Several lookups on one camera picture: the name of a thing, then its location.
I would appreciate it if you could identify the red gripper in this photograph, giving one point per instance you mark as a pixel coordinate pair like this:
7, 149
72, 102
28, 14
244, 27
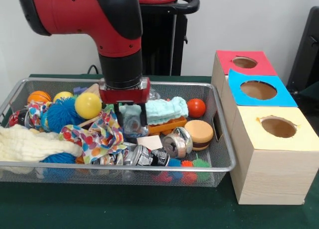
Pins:
124, 95

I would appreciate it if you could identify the mint green cloth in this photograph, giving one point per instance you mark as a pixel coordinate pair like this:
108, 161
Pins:
167, 109

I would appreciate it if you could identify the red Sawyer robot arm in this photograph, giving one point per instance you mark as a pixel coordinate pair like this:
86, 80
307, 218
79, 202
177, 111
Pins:
114, 30

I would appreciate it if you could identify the shallow clear mesh bin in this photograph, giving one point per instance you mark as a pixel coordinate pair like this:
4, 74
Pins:
214, 159

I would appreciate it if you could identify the wooden box with three holes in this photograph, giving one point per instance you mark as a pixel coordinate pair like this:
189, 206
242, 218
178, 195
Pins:
269, 169

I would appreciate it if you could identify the orange flat plastic toy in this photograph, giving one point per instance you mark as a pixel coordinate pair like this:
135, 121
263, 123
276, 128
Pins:
169, 125

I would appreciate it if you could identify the colourful polka dot cloth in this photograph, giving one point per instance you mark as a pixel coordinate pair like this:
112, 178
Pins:
97, 137

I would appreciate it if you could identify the large yellow ball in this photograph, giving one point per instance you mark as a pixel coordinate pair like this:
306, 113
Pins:
88, 105

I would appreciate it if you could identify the crushed silver can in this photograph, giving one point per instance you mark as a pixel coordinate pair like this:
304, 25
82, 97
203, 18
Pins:
177, 143

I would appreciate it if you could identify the red ball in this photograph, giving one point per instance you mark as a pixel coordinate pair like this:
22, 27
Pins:
196, 108

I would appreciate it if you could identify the blue spiky ball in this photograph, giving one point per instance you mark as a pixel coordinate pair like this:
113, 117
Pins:
62, 114
59, 158

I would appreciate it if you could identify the toy hamburger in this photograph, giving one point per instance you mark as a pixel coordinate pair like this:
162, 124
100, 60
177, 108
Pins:
199, 134

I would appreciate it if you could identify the orange toy basketball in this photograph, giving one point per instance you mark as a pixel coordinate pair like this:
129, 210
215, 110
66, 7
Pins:
39, 96

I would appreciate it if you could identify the dark green table cloth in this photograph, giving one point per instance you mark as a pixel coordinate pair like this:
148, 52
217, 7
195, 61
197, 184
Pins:
124, 209

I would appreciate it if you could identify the cream yellow cloth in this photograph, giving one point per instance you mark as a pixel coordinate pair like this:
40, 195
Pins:
27, 144

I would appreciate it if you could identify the black stand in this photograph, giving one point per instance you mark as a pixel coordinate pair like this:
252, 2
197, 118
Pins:
306, 55

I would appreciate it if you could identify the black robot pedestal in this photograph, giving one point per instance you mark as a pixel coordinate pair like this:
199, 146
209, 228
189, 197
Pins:
164, 40

